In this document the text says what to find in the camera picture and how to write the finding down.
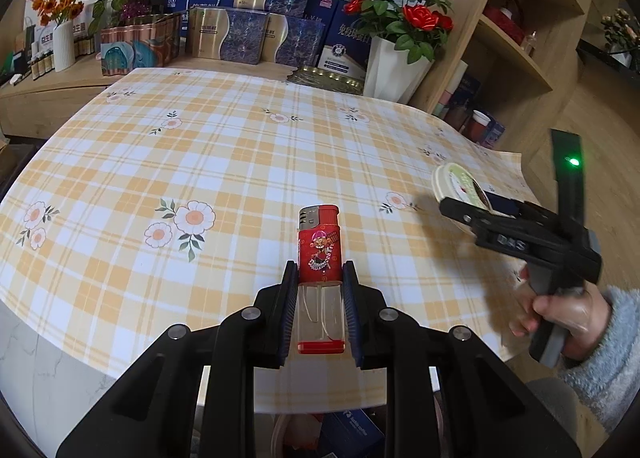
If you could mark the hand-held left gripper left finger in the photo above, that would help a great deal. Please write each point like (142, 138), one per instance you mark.
(288, 308)

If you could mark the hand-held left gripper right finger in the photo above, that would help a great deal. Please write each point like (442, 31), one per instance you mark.
(350, 313)

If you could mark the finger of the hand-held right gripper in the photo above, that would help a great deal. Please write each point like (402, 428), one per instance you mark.
(465, 212)
(505, 205)

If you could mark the white round lid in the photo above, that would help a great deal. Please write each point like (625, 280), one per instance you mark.
(455, 183)

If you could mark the red lighter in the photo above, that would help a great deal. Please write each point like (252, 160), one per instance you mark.
(320, 248)

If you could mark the navy blue box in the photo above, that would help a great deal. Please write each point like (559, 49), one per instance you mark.
(350, 433)

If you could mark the brown trash bin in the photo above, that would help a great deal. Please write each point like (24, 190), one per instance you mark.
(279, 433)

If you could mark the person's right forearm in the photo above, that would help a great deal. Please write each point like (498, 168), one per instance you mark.
(610, 368)

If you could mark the person's right hand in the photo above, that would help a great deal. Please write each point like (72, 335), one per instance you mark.
(575, 318)

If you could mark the small blue box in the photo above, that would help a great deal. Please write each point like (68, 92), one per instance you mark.
(495, 134)

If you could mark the red paper cup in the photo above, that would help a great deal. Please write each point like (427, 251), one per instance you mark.
(480, 127)

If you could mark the dark blue printed box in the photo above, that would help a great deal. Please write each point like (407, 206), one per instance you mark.
(470, 90)

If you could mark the stack of pastel cups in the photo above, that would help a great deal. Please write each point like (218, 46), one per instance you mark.
(450, 88)

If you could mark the wooden shelf unit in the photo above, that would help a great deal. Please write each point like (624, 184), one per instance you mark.
(500, 73)

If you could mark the plaid floral tablecloth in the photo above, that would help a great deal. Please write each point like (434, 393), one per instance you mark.
(225, 163)

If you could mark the glass perfume bottle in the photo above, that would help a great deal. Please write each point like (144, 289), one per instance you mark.
(530, 44)

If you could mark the dark counter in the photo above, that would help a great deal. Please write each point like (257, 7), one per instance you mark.
(615, 62)

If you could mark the red basket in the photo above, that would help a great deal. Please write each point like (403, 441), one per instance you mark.
(502, 18)

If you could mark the navy white box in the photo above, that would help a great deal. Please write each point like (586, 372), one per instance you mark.
(345, 53)

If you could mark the red rose plant white pot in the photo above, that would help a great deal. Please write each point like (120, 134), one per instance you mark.
(400, 18)

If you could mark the pale flower plant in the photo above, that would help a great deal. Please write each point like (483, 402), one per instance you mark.
(620, 33)

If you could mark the navy box with red logo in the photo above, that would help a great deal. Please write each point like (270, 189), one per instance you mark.
(325, 5)

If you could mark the orange flowers in ribbed vase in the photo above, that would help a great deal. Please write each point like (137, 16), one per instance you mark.
(62, 45)

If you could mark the row of small brown bottles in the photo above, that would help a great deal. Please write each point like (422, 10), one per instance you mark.
(37, 60)

